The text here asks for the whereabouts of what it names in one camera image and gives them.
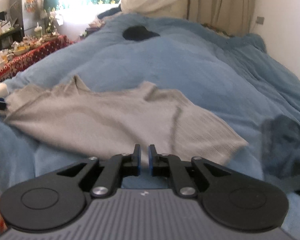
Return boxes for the grey polo shirt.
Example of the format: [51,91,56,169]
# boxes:
[1,76,247,164]

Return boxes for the red patterned tablecloth table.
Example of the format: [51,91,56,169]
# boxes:
[0,35,74,82]

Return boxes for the yellow food bowl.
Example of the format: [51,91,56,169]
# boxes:
[13,46,30,56]

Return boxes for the dark blue jeans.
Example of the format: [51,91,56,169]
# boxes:
[261,114,300,193]

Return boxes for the green lidded drink cup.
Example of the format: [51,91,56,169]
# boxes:
[34,22,43,40]

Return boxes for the silver refrigerator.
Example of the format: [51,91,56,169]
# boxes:
[9,0,44,36]

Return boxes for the blue fleece duvet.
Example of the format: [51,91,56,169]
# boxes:
[0,13,300,233]

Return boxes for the black garment on bed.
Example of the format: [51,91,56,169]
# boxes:
[122,25,160,42]

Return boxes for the beige drape curtain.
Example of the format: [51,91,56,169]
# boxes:
[187,0,256,36]

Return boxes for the wall power socket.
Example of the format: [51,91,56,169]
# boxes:
[256,16,264,25]

